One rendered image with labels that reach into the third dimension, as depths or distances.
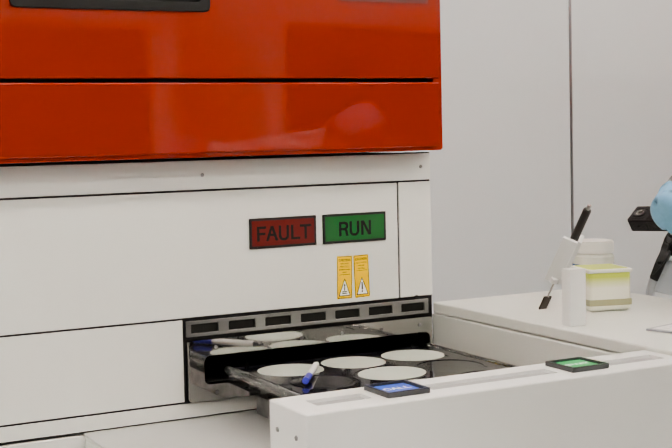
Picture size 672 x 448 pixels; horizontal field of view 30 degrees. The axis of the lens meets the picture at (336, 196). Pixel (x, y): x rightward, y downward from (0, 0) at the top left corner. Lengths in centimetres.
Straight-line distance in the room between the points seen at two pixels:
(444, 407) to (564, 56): 285
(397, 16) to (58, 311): 71
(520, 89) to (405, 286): 203
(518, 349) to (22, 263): 75
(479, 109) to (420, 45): 193
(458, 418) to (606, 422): 22
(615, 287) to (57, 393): 87
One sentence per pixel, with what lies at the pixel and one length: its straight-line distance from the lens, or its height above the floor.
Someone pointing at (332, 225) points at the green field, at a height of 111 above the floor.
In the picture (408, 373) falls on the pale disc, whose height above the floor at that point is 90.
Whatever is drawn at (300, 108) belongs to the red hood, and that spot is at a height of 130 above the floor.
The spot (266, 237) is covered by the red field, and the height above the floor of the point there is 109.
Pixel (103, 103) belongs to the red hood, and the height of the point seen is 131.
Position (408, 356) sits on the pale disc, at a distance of 201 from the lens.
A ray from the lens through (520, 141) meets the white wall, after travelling 408.
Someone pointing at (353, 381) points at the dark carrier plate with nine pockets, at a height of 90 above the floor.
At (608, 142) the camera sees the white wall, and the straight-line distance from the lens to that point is 431.
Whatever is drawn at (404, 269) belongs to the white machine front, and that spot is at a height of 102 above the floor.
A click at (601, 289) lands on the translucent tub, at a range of 203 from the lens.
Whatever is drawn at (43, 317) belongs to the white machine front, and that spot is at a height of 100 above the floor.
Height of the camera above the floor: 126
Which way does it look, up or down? 3 degrees down
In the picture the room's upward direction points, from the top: 1 degrees counter-clockwise
